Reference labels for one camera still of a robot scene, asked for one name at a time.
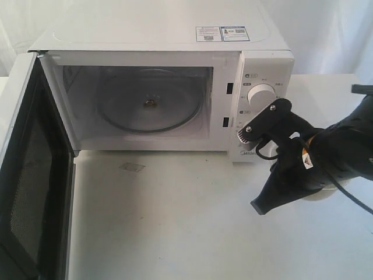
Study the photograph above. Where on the white appliance door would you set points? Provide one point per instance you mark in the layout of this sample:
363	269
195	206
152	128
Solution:
37	176

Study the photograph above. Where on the cream ceramic bowl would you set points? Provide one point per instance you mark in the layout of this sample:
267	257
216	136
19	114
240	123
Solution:
322	194

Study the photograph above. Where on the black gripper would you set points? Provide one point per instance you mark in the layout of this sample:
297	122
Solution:
289	179

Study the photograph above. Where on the white microwave oven body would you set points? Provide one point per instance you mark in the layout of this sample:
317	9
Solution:
94	38

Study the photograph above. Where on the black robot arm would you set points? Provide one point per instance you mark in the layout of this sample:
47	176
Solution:
309	159

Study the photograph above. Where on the blue energy label sticker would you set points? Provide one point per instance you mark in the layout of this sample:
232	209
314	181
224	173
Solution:
234	33

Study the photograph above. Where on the wrist camera with black bracket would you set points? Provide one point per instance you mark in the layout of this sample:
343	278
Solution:
276	123

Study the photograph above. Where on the lower white control knob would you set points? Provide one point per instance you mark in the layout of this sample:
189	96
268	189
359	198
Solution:
246	124

